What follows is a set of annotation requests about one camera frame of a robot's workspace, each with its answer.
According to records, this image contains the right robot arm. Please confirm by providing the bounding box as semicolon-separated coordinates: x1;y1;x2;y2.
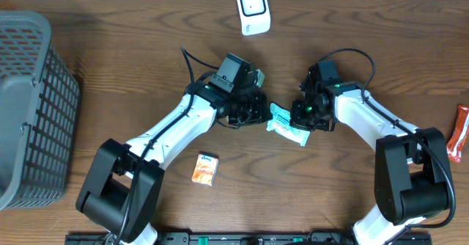
290;60;456;244

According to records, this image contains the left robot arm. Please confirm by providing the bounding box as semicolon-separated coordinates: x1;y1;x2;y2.
75;65;271;244

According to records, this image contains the teal wet wipes pack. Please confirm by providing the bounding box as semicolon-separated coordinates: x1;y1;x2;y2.
266;103;310;147

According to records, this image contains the orange tissue pack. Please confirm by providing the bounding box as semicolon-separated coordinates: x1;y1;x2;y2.
191;153;219;186

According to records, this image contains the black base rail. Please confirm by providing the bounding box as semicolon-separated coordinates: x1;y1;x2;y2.
65;231;433;245

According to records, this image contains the grey plastic basket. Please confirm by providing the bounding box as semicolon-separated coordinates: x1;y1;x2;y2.
1;10;81;210

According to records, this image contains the red snack packet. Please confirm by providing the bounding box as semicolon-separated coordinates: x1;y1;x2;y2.
446;105;468;163

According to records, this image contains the green lid jar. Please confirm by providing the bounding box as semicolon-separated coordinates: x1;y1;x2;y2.
256;69;265;88

